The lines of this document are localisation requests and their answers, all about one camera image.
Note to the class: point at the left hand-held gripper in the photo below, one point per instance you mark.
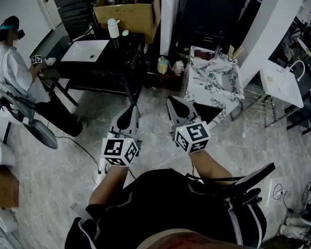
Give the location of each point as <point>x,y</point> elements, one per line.
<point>119,149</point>

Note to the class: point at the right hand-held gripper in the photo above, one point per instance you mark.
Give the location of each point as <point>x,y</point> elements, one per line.
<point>193,137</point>

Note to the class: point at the brown paper strip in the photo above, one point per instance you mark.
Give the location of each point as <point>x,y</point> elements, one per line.
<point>238,53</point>

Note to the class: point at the person's right forearm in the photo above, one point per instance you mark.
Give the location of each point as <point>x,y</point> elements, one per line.
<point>210,166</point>

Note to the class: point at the person's left forearm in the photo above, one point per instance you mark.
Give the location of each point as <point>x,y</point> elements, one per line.
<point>107,185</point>

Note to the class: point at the yellow-green plastic bottle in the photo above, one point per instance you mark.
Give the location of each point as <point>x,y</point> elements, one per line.
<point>162,66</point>

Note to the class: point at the marble sink counter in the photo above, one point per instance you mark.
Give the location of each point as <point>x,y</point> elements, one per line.
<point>212,87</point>

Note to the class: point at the pink crumpled object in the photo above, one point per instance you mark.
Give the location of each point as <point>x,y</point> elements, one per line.
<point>178,68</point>

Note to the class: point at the black sink table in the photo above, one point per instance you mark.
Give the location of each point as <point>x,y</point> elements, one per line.
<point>114,69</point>

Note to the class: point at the white power strip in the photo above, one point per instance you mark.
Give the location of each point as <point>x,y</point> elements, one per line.
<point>99,175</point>

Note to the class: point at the chrome faucet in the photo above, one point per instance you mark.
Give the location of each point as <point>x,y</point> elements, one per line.
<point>218,53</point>

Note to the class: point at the white rectangular basin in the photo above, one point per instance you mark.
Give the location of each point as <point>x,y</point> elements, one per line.
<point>85,50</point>

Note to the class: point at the gray chair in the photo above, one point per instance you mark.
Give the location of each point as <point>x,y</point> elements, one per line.
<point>39,131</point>

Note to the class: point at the small pale green soap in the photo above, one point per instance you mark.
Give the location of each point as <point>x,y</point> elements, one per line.
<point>125,32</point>

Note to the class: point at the person's black clothing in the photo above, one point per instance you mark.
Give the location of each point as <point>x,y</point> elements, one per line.
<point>171,206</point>

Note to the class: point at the white bottle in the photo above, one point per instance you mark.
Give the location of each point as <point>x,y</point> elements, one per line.
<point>113,29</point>

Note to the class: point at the dark grey waste bin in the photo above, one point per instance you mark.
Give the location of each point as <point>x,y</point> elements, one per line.
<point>212,17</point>

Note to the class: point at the white sink counter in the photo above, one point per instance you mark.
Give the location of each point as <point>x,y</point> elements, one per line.
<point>282,87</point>

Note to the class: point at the large cardboard box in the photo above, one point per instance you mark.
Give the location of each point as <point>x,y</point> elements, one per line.
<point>129,17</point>

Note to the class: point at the white curved faucet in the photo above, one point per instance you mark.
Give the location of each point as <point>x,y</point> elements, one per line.
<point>300,69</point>

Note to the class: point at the small brown cardboard box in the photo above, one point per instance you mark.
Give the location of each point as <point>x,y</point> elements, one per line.
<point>3,188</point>

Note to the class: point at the white door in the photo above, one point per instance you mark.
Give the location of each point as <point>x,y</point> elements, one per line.
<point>45,4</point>

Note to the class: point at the metal rack frame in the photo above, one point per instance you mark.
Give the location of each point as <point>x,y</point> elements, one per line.
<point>259,108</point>

